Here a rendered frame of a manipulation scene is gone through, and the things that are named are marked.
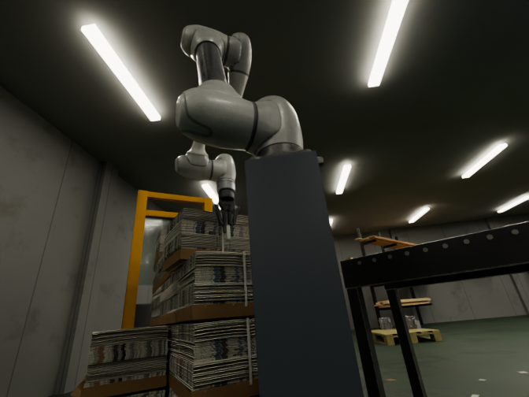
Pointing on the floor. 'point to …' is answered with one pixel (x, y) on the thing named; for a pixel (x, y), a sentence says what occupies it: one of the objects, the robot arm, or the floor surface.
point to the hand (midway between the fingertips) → (227, 232)
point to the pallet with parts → (408, 330)
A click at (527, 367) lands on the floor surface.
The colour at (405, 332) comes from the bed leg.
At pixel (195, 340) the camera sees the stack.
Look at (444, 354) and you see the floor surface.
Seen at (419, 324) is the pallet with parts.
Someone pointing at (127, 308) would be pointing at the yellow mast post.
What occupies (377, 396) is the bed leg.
